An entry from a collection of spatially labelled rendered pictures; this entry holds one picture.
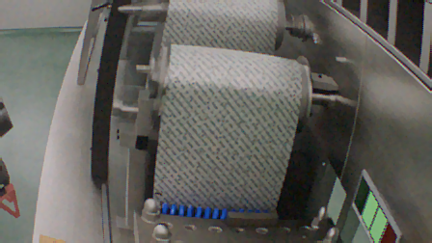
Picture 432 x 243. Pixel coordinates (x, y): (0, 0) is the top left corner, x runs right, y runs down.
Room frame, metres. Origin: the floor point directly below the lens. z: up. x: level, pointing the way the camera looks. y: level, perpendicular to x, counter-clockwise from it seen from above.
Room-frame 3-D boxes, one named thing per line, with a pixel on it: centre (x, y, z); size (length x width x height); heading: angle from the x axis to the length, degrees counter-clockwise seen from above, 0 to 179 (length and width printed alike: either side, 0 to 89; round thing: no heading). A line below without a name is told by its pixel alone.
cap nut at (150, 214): (1.00, 0.09, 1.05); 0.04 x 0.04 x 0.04
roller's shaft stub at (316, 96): (1.19, -0.18, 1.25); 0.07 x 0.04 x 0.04; 101
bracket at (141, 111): (1.16, 0.15, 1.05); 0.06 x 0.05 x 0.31; 101
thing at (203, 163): (1.09, -0.03, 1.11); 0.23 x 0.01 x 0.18; 101
